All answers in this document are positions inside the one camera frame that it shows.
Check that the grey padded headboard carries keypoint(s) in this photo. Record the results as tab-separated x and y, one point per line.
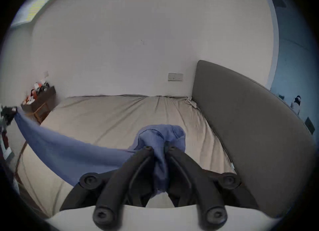
249	125

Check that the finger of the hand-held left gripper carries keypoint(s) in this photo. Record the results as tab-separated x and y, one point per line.
7	115

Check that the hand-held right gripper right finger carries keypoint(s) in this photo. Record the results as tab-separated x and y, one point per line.
196	187

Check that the blue shirt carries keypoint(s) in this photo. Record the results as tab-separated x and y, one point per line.
62	147

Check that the bed with beige sheet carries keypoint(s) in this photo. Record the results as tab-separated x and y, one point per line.
112	115

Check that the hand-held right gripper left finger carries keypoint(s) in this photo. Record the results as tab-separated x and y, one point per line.
117	187

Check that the wooden side table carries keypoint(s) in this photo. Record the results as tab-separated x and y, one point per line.
44	99

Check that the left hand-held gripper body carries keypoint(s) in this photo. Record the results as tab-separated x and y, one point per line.
4	145

